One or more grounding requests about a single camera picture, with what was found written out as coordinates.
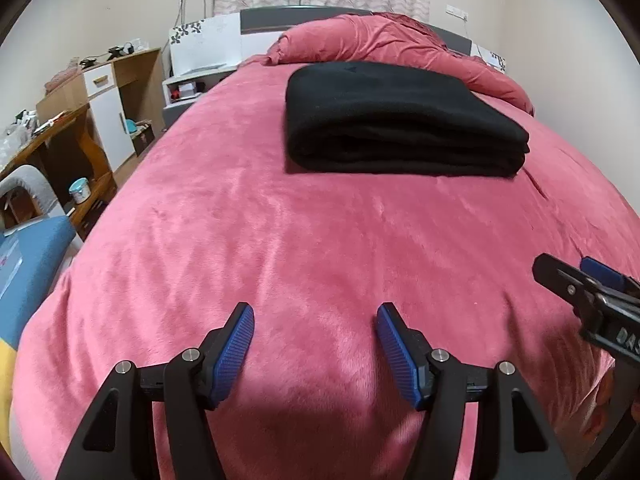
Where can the clear plastic bag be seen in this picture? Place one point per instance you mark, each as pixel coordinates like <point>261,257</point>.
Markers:
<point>12,147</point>

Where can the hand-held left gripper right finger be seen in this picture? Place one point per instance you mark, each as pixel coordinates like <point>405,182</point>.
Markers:
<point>400,355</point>

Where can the black blanket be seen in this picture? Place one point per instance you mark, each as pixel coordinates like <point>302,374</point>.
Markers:
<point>390,120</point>

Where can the red duvet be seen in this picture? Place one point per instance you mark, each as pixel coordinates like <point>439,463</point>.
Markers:
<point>380,40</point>

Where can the white leaf print panel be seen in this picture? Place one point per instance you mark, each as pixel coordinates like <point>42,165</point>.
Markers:
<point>205,42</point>
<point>492,57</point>

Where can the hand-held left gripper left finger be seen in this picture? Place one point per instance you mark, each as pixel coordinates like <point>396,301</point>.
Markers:
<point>232,355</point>

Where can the dark grey headboard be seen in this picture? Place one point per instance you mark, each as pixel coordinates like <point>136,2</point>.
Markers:
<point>270,17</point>

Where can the white nightstand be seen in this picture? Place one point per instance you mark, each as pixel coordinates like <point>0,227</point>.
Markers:
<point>192,105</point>

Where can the teal bowl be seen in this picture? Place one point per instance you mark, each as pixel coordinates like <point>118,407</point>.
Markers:
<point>131,127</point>

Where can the pink bed blanket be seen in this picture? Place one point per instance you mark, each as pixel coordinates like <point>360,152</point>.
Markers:
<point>300,240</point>

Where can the wooden desk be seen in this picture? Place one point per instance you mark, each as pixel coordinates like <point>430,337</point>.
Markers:
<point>65,150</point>

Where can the white wall socket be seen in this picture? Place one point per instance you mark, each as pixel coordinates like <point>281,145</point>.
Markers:
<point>456,11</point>

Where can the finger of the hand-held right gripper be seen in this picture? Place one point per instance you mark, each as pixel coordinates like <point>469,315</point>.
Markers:
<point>605,272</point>
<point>560,275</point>

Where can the pink cloth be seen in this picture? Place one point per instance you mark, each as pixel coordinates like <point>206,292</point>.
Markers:
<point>62,80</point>

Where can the grey chair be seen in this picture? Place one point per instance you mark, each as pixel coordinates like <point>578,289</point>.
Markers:
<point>30,182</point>

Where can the wooden cabinet with white doors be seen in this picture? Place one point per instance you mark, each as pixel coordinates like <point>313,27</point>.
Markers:
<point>107,110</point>

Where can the teal round tin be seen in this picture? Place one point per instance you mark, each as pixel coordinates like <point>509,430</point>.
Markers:
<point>80,192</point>

